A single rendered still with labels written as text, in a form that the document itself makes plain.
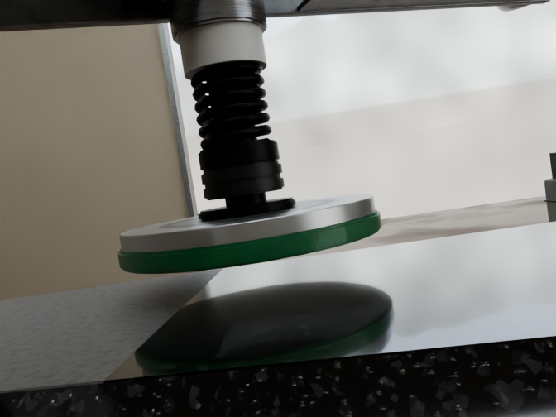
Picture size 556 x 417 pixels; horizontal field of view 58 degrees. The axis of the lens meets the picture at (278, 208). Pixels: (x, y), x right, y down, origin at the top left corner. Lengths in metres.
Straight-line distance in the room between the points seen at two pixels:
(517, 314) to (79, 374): 0.22
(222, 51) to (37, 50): 5.61
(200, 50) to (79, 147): 5.28
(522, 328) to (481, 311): 0.03
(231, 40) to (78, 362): 0.26
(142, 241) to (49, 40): 5.63
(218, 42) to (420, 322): 0.26
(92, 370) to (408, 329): 0.16
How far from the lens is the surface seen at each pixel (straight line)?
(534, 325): 0.26
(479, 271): 0.37
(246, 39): 0.42
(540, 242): 0.46
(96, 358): 0.30
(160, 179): 5.37
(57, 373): 0.29
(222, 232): 0.33
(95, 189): 5.60
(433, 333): 0.25
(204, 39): 0.42
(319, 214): 0.34
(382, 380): 0.23
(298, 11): 0.54
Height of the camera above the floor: 0.90
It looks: 3 degrees down
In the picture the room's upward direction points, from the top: 9 degrees counter-clockwise
